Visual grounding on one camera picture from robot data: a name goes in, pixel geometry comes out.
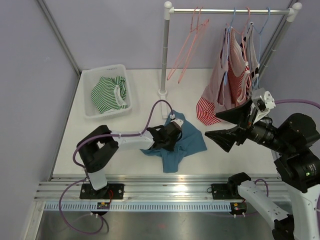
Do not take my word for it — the silver white clothes rack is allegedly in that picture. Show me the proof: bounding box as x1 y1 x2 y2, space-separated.
158 0 302 119

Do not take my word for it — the white slotted cable duct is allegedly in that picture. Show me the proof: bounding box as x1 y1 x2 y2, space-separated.
44 201 231 212

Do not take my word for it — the black white striped tank top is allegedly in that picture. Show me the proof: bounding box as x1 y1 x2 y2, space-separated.
240 22 260 82

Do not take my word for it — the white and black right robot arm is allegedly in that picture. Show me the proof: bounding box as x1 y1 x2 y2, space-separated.
205 100 320 240

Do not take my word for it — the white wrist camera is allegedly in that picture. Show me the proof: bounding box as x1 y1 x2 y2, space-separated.
168 114 184 130
251 88 276 124

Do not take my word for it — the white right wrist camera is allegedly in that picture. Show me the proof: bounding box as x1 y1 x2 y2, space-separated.
251 88 276 124

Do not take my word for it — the light blue end hanger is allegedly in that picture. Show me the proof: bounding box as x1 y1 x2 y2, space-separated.
252 7 271 90

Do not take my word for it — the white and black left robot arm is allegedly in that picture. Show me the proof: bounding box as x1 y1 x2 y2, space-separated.
75 118 184 200

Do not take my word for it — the pink lilac tank top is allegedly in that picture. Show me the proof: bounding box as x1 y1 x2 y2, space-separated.
201 27 235 113

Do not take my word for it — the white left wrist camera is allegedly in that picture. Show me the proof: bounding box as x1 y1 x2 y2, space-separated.
168 114 184 130

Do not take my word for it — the pink hanger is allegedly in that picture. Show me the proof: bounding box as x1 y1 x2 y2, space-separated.
229 7 251 104
177 18 210 84
166 7 203 81

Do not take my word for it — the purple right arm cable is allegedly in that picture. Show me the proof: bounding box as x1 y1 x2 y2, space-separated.
273 99 320 216

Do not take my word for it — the aluminium mounting rail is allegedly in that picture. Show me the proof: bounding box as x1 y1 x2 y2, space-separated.
33 172 305 202

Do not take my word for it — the blue tank top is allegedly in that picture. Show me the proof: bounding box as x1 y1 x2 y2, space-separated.
141 110 207 173

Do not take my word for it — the green striped tank top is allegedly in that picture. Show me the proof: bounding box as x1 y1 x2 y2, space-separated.
91 75 128 114

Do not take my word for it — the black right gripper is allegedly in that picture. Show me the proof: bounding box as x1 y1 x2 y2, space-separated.
205 96 292 154

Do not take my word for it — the red striped tank top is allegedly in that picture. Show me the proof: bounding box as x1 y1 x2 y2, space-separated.
196 27 251 126

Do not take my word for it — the white plastic laundry basket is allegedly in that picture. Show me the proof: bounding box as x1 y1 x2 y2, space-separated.
80 64 133 120

